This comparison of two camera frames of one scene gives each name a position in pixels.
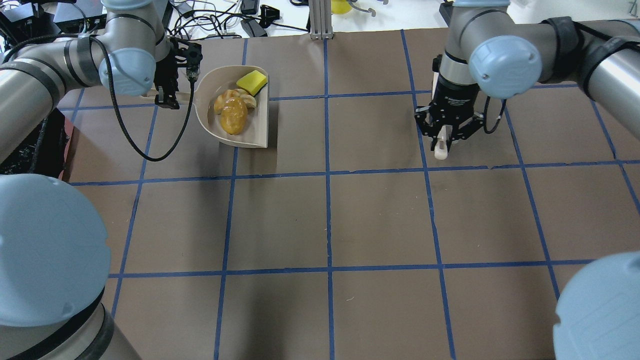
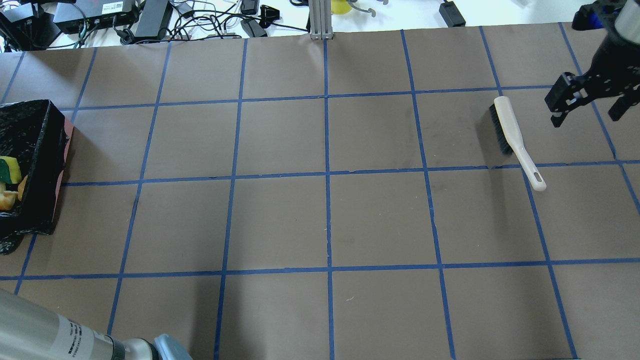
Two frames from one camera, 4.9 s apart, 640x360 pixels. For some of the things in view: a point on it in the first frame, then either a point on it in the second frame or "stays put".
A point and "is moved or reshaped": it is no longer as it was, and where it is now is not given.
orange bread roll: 234,115 is moved or reshaped
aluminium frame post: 321,26 stays put
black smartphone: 249,7 stays put
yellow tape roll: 340,7 stays put
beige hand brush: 440,148 → 511,143
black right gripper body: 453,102 → 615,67
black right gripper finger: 429,126 → 570,91
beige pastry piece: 237,93 is moved or reshaped
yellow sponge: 253,82 is moved or reshaped
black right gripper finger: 469,127 → 624,103
